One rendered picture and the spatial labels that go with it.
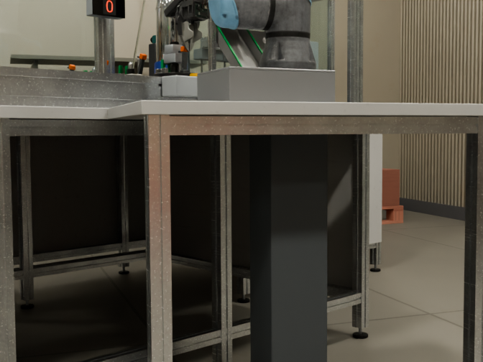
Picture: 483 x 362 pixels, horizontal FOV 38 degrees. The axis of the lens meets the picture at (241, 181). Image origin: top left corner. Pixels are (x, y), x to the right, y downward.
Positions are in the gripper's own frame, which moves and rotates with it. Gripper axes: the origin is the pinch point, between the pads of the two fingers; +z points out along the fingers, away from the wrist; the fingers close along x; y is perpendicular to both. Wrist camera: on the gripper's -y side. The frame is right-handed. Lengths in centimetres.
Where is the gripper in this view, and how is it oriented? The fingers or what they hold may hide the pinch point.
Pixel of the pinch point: (187, 47)
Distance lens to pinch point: 230.0
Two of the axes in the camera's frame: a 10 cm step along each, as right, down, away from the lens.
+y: 6.9, 0.4, -7.3
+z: 0.1, 10.0, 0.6
